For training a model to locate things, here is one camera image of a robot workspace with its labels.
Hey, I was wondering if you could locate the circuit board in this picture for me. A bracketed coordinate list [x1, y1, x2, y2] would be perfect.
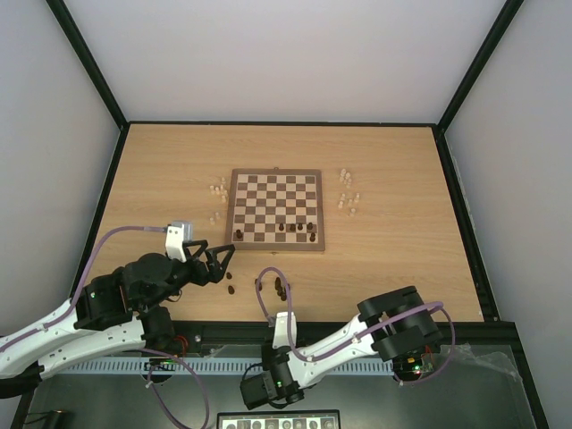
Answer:
[397, 353, 435, 374]
[146, 355, 183, 372]

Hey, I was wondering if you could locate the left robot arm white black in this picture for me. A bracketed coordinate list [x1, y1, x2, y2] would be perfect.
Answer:
[1, 240, 235, 399]

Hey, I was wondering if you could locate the black aluminium frame rail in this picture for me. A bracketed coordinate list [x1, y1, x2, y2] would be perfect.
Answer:
[173, 321, 523, 356]

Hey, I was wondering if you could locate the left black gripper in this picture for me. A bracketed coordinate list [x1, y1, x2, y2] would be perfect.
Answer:
[141, 239, 237, 311]

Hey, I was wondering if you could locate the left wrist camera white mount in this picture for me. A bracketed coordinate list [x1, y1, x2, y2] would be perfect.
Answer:
[165, 221, 193, 263]

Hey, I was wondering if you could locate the purple cable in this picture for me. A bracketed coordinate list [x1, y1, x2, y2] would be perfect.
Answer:
[0, 225, 211, 429]
[254, 266, 457, 386]

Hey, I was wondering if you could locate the left circuit board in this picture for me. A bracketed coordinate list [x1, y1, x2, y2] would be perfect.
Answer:
[146, 355, 183, 372]

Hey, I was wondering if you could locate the right circuit board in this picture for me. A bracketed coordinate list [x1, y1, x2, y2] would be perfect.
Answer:
[397, 353, 435, 374]

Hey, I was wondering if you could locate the wooden chess board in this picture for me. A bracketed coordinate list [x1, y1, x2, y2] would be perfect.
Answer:
[225, 168, 325, 253]

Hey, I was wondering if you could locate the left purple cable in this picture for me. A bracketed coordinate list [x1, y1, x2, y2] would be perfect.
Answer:
[0, 225, 211, 429]

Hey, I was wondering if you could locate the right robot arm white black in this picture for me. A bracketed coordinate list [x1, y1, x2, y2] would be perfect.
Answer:
[240, 286, 444, 410]

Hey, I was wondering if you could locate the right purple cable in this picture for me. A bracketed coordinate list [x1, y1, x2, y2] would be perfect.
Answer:
[254, 266, 457, 386]

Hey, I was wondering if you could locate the grey slotted cable duct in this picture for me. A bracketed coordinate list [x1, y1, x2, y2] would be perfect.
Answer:
[57, 357, 393, 377]

